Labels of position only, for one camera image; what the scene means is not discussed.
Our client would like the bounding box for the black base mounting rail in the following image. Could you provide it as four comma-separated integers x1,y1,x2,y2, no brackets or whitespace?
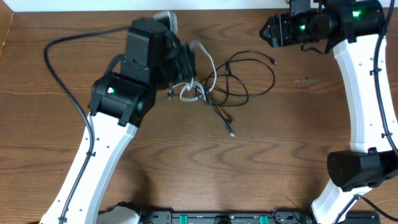
98,210,382,224

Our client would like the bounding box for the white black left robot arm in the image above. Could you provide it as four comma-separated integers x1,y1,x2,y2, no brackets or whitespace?
41,15,195,223

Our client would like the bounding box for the thick black USB cable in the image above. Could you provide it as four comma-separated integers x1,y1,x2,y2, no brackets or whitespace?
195,50,278,107

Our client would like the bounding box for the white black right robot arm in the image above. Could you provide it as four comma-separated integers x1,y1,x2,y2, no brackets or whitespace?
259,1,397,223

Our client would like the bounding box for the white USB cable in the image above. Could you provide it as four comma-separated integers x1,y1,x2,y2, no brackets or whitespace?
169,40,218,103

